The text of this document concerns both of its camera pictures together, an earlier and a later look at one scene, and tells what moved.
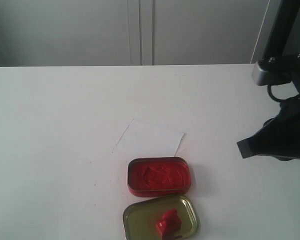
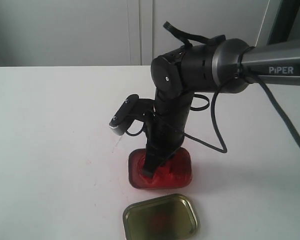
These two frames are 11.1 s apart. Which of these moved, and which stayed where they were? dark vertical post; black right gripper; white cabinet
Moved: black right gripper
Stayed: dark vertical post; white cabinet
